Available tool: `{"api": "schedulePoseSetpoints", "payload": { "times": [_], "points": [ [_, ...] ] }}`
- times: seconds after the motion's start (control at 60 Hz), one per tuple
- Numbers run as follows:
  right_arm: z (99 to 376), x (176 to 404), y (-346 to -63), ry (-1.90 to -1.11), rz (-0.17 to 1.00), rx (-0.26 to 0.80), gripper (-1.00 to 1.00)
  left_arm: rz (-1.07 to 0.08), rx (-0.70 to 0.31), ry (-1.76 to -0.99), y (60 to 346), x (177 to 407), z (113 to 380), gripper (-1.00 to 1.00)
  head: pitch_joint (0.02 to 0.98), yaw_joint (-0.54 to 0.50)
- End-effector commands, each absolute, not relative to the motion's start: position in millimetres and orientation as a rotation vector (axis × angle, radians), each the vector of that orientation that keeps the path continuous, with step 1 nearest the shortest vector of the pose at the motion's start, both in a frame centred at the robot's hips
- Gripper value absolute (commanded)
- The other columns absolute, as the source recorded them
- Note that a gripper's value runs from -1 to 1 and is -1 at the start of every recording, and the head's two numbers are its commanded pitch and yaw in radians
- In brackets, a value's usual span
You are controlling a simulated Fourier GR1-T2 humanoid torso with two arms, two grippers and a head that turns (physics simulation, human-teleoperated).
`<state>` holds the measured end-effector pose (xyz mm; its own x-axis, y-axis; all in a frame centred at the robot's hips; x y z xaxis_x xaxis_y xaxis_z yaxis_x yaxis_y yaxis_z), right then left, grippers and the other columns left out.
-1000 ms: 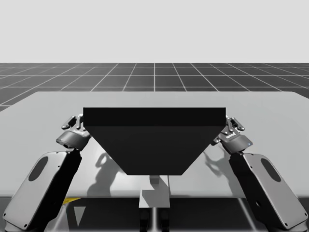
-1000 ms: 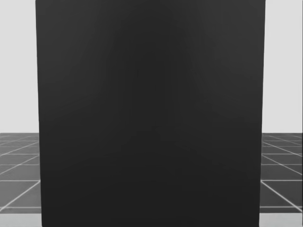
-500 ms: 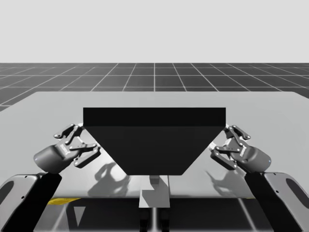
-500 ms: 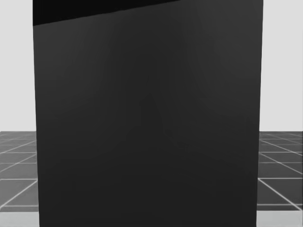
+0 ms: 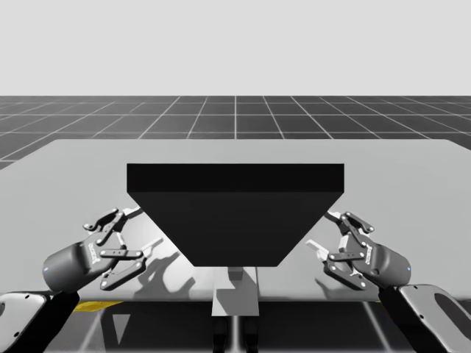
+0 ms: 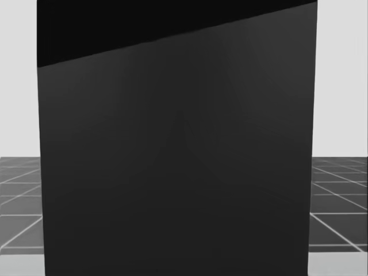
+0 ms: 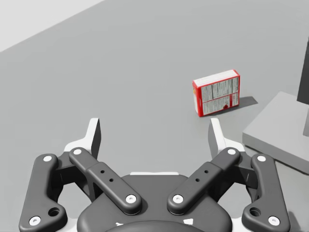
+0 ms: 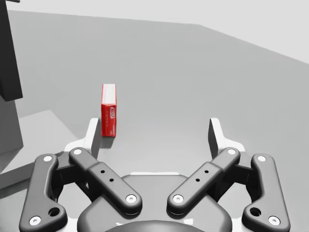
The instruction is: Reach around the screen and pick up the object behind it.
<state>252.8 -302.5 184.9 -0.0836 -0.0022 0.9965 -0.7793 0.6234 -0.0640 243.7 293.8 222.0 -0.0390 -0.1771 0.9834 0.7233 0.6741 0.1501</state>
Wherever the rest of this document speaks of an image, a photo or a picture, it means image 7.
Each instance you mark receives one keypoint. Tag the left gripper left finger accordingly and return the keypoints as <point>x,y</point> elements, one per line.
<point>103,176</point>

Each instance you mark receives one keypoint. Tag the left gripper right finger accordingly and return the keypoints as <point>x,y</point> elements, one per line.
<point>205,176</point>

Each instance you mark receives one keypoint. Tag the black screen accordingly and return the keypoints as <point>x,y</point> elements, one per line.
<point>303,75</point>

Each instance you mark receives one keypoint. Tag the red and white carton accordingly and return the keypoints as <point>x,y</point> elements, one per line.
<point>216,93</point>

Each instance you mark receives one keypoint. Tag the grey stand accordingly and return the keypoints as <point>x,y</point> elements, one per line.
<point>277,130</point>

